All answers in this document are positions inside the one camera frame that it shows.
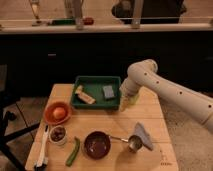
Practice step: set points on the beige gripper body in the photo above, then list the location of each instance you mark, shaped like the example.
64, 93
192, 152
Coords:
124, 103

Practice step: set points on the blue grey sponge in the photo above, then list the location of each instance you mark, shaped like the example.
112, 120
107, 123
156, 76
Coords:
108, 92

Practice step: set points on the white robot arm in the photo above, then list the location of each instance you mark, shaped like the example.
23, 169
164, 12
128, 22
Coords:
197, 105

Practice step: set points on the translucent green cup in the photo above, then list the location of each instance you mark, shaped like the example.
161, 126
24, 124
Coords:
133, 100

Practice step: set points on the green plastic tray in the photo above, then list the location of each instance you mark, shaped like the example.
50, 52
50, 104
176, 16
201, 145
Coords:
93, 86

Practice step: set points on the grey folded cloth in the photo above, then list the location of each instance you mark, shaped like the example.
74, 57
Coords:
140, 131

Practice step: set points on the metal measuring cup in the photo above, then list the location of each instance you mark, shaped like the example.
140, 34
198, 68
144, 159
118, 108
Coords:
134, 142

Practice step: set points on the beige bread piece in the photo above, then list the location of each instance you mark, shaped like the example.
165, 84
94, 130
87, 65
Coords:
83, 96

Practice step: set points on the dark maroon bowl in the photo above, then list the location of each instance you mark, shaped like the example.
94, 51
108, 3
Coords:
97, 145

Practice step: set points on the green cucumber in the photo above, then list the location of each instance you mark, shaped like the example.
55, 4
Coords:
74, 152

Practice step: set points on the orange round fruit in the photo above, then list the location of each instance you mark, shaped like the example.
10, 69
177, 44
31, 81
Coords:
59, 113

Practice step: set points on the orange plate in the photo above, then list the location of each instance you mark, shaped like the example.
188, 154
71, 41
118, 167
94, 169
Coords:
48, 113

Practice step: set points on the white cup with dark contents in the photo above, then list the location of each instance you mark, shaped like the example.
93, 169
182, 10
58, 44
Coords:
58, 135

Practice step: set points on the green red tool on counter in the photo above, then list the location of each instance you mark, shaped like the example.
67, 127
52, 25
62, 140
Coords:
70, 21

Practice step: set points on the person in dark clothing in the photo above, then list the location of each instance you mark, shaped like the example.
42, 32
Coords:
153, 11

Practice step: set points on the long counter ledge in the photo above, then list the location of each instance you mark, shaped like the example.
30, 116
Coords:
108, 28

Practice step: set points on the white dish brush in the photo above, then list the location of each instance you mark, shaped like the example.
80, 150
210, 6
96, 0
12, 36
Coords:
43, 146

